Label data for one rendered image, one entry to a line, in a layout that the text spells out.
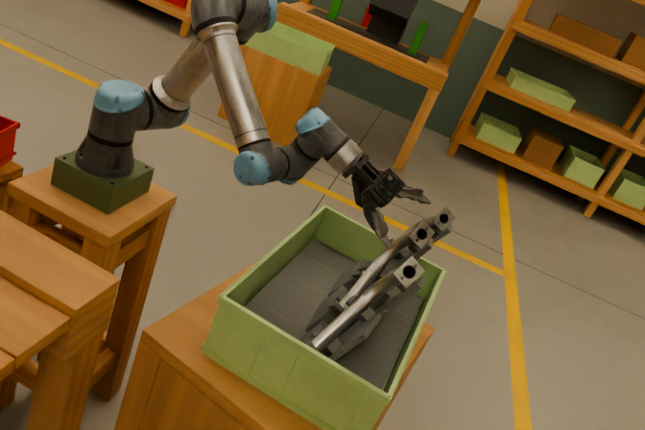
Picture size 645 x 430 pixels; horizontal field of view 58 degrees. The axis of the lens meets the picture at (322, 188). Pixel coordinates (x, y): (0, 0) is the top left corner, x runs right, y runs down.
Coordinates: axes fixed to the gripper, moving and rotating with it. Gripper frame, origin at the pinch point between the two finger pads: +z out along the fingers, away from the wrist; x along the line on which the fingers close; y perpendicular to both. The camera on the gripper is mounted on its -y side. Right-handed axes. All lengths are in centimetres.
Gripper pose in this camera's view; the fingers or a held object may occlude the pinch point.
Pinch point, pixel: (410, 226)
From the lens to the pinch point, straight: 135.9
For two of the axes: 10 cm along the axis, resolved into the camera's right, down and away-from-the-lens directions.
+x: 6.6, -6.8, 3.2
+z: 7.1, 7.0, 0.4
